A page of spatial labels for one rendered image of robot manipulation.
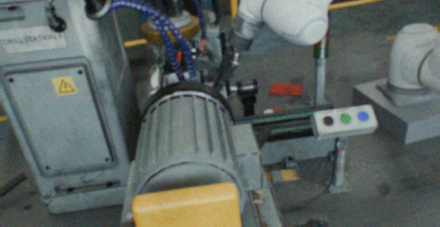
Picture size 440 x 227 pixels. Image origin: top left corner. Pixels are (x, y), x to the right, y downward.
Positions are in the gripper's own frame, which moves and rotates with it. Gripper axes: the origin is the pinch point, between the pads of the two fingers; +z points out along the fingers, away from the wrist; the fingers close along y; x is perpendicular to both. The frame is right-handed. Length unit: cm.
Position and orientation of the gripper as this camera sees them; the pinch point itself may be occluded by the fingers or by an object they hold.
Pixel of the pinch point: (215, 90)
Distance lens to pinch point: 120.8
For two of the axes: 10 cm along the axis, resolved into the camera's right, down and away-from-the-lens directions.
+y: 0.9, 4.9, -8.7
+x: 9.1, 3.2, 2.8
